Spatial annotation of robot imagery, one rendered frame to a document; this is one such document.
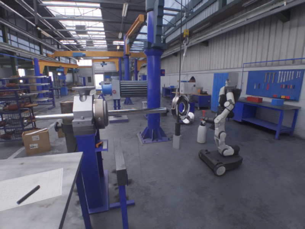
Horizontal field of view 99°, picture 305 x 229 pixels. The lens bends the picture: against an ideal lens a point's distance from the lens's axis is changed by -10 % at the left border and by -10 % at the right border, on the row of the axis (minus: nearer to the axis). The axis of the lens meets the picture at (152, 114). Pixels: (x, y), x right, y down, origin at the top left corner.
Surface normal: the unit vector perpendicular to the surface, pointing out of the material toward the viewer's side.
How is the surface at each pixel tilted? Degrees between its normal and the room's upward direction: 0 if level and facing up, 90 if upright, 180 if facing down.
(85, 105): 45
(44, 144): 90
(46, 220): 0
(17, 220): 0
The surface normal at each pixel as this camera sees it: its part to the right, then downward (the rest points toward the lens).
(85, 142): 0.29, 0.22
